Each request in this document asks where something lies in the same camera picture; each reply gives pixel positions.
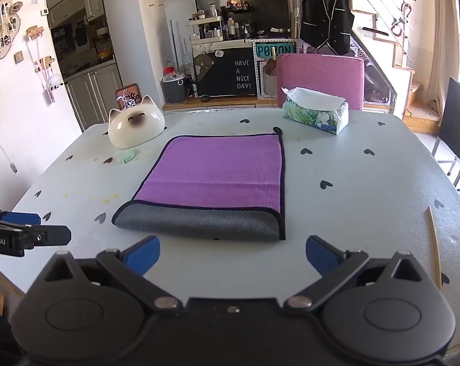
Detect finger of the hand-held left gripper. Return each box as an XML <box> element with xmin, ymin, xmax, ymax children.
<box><xmin>23</xmin><ymin>225</ymin><xmax>73</xmax><ymax>249</ymax></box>
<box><xmin>0</xmin><ymin>208</ymin><xmax>42</xmax><ymax>232</ymax></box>

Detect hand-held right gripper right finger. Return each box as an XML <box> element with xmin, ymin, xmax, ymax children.
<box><xmin>285</xmin><ymin>235</ymin><xmax>431</xmax><ymax>312</ymax></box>

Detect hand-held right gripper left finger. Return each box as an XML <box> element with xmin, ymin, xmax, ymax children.
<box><xmin>35</xmin><ymin>235</ymin><xmax>184</xmax><ymax>312</ymax></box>

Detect purple and grey towel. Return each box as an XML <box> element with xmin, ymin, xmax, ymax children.
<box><xmin>112</xmin><ymin>127</ymin><xmax>287</xmax><ymax>242</ymax></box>

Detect wooden chopstick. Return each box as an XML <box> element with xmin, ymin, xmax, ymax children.
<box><xmin>426</xmin><ymin>206</ymin><xmax>443</xmax><ymax>291</ymax></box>

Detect white cat-shaped bowl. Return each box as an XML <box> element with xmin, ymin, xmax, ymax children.
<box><xmin>108</xmin><ymin>95</ymin><xmax>167</xmax><ymax>149</ymax></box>

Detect green floral tissue box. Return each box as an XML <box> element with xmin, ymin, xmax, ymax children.
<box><xmin>281</xmin><ymin>87</ymin><xmax>350</xmax><ymax>135</ymax></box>

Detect grey kitchen base cabinet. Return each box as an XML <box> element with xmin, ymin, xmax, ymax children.
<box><xmin>64</xmin><ymin>61</ymin><xmax>124</xmax><ymax>133</ymax></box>

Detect grey bin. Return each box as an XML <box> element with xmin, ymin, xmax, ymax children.
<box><xmin>161</xmin><ymin>76</ymin><xmax>189</xmax><ymax>104</ymax></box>

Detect pink chair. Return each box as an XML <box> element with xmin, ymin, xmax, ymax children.
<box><xmin>276</xmin><ymin>54</ymin><xmax>366</xmax><ymax>112</ymax></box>

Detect black chair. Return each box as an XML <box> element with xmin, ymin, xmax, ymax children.
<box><xmin>431</xmin><ymin>77</ymin><xmax>460</xmax><ymax>192</ymax></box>

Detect wooden staircase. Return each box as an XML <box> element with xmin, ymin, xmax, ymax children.
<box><xmin>351</xmin><ymin>8</ymin><xmax>443</xmax><ymax>135</ymax></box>

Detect black cabinet with white lettering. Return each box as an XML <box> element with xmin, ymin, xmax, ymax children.
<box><xmin>192</xmin><ymin>44</ymin><xmax>258</xmax><ymax>99</ymax></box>

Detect teal letter sign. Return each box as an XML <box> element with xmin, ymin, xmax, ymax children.
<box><xmin>254</xmin><ymin>42</ymin><xmax>295</xmax><ymax>59</ymax></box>

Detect white rack of bottles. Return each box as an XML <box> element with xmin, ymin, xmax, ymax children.
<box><xmin>187</xmin><ymin>16</ymin><xmax>225</xmax><ymax>43</ymax></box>

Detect black vest with white trim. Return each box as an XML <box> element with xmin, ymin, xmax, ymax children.
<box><xmin>299</xmin><ymin>0</ymin><xmax>355</xmax><ymax>56</ymax></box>

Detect black rack of bottles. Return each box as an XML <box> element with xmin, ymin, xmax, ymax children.
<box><xmin>221</xmin><ymin>5</ymin><xmax>256</xmax><ymax>41</ymax></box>

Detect black television screen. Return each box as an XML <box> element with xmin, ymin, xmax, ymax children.
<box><xmin>194</xmin><ymin>0</ymin><xmax>292</xmax><ymax>41</ymax></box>

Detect metal stair railing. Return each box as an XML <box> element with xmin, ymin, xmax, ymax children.
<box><xmin>338</xmin><ymin>0</ymin><xmax>419</xmax><ymax>62</ymax></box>

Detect wall hooks with hanging trinkets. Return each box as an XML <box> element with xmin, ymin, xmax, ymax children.
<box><xmin>25</xmin><ymin>25</ymin><xmax>64</xmax><ymax>104</ymax></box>

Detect grey kitchen wall cabinet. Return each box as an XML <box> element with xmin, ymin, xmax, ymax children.
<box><xmin>47</xmin><ymin>0</ymin><xmax>109</xmax><ymax>28</ymax></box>

